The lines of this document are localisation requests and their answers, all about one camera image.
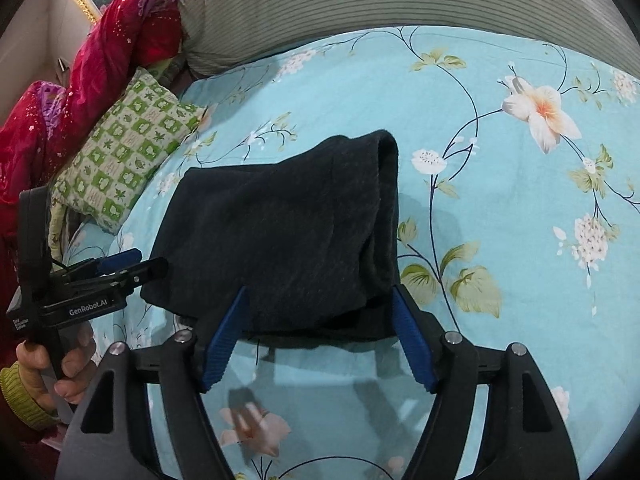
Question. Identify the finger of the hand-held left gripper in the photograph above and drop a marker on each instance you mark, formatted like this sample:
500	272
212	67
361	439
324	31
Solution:
150	269
120	259

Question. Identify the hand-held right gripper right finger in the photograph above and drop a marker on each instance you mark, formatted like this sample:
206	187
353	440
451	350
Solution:
412	345

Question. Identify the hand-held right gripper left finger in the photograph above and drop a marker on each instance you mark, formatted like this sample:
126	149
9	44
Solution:
225	345

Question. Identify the black pants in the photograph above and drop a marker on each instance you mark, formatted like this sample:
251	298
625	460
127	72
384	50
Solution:
280	230

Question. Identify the person's left forearm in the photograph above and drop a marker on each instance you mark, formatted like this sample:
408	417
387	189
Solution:
20	395

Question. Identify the person's left hand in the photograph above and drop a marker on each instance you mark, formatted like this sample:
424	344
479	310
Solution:
75	360

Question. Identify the green checkered pillow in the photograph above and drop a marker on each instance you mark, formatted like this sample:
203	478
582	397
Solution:
125	150

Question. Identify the red quilt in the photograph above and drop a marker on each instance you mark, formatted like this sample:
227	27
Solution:
115	55

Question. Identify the blue floral bedsheet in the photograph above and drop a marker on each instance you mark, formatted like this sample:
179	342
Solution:
350	85

